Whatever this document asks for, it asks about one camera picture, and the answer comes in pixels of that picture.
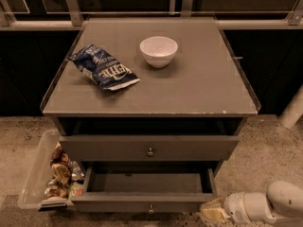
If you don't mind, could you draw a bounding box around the metal railing frame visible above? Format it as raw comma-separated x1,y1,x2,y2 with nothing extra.
0,0,303,30

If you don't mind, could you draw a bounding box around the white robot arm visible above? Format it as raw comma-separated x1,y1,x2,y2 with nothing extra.
200,181,303,227

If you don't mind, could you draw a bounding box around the grey drawer cabinet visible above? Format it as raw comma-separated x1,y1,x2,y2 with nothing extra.
40,16,262,163

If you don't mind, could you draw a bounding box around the blue Kettle chip bag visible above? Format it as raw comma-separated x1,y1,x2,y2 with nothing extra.
68,44,139,91

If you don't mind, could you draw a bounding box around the silver foil snack packet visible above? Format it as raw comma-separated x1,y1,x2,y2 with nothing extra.
71,161,85,182

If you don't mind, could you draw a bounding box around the grey top drawer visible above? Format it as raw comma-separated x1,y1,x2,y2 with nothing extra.
59,135,239,162

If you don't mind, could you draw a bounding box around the white ceramic bowl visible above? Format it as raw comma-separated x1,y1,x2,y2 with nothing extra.
139,36,178,68

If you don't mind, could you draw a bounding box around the grey drawer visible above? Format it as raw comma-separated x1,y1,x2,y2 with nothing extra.
59,135,239,162
72,166,217,214

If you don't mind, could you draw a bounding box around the clear plastic bin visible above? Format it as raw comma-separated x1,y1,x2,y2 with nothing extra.
18,130,73,211

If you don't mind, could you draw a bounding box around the brown snack packet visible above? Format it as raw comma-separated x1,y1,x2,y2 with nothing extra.
50,144,72,185

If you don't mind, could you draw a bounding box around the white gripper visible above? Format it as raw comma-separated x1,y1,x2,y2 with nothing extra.
200,192,269,224

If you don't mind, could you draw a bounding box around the green orange snack packet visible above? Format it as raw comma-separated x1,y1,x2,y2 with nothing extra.
69,182,83,198

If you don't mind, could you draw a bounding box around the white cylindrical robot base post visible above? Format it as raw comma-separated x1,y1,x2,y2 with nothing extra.
278,85,303,129

